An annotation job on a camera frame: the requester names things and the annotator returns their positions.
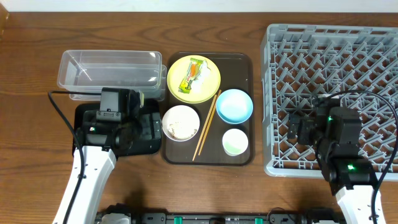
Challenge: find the white bowl with rice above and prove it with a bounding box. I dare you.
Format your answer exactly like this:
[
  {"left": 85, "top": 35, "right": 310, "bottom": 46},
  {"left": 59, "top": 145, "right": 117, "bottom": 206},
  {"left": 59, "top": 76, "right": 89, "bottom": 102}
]
[{"left": 162, "top": 105, "right": 200, "bottom": 142}]

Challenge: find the green snack wrapper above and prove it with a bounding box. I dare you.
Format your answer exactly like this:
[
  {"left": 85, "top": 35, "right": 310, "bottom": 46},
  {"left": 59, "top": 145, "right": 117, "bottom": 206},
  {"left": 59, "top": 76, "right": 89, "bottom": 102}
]
[{"left": 178, "top": 58, "right": 204, "bottom": 93}]

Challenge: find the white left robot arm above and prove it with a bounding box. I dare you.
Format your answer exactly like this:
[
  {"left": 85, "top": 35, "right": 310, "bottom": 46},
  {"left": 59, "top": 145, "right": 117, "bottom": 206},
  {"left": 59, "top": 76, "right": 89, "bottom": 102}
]
[{"left": 53, "top": 88, "right": 162, "bottom": 223}]

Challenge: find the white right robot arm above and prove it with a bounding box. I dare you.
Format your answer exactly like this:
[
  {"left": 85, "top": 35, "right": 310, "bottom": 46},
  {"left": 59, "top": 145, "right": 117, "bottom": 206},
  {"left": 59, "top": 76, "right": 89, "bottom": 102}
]
[{"left": 287, "top": 108, "right": 386, "bottom": 223}]

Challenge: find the black waste tray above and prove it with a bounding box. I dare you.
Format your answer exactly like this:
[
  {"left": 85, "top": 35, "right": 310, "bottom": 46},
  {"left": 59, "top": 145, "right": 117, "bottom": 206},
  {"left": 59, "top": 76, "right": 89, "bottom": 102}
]
[{"left": 74, "top": 103, "right": 144, "bottom": 157}]

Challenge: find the grey dishwasher rack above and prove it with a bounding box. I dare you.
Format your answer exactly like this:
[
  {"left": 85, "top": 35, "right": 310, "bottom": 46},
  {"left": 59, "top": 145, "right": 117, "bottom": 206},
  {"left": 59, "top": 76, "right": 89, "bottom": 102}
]
[{"left": 261, "top": 24, "right": 397, "bottom": 181}]

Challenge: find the yellow plate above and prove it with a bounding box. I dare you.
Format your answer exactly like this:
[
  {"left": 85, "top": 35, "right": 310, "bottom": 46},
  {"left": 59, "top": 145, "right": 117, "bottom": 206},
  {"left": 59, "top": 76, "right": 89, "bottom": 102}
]
[{"left": 167, "top": 55, "right": 221, "bottom": 104}]

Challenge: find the dark brown serving tray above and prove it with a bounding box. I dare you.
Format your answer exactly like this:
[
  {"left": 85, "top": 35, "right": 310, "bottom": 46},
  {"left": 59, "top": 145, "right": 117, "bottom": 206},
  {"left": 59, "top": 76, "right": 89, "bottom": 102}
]
[{"left": 161, "top": 53, "right": 255, "bottom": 166}]

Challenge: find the small white green cup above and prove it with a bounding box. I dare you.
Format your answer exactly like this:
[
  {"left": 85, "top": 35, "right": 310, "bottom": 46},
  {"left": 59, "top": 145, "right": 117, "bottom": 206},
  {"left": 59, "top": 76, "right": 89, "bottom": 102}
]
[{"left": 222, "top": 129, "right": 249, "bottom": 156}]

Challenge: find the light blue bowl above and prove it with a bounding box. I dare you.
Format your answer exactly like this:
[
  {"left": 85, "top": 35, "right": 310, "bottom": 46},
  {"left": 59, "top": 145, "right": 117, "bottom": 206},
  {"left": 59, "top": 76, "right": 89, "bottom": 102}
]
[{"left": 216, "top": 89, "right": 254, "bottom": 124}]

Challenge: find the left wooden chopstick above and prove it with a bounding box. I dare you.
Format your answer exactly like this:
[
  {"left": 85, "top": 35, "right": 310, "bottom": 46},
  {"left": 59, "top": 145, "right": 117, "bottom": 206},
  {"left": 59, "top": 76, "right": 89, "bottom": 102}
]
[{"left": 192, "top": 94, "right": 217, "bottom": 161}]

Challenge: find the wooden chopstick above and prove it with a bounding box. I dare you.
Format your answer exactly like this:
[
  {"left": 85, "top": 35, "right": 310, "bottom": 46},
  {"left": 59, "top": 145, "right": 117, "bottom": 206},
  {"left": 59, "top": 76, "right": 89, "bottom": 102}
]
[
  {"left": 192, "top": 94, "right": 217, "bottom": 161},
  {"left": 197, "top": 90, "right": 221, "bottom": 156}
]

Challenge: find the clear plastic bin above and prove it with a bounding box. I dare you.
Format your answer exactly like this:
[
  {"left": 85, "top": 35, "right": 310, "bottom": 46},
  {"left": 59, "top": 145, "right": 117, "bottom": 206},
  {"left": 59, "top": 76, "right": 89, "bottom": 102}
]
[{"left": 57, "top": 50, "right": 167, "bottom": 101}]

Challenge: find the right wooden chopstick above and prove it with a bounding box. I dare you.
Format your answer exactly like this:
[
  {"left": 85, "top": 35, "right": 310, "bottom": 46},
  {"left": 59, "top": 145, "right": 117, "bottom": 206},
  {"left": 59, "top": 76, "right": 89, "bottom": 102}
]
[{"left": 197, "top": 90, "right": 221, "bottom": 156}]

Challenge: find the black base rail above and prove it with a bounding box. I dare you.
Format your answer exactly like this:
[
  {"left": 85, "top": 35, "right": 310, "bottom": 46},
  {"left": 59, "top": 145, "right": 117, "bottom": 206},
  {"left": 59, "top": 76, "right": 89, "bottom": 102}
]
[{"left": 92, "top": 203, "right": 346, "bottom": 224}]

